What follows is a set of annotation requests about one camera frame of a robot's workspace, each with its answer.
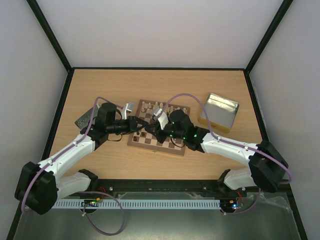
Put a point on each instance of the silver tin lid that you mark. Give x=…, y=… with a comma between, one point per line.
x=84, y=119

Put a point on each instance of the light blue cable duct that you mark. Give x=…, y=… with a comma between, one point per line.
x=140, y=204

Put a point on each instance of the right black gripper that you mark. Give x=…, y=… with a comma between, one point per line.
x=161, y=132

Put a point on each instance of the black mounting rail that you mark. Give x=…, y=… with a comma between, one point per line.
x=205, y=188

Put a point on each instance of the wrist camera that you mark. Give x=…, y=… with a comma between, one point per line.
x=127, y=109
x=160, y=116

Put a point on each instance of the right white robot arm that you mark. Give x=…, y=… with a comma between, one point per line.
x=264, y=165

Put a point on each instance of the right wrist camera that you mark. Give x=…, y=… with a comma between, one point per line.
x=160, y=116

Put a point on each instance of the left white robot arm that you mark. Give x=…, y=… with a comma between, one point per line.
x=42, y=184

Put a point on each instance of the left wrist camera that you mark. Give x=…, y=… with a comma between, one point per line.
x=127, y=109

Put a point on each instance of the black enclosure frame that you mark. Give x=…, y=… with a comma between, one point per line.
x=38, y=13

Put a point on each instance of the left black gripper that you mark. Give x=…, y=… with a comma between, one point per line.
x=132, y=125

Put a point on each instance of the gold tin box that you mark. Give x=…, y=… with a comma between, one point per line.
x=221, y=112

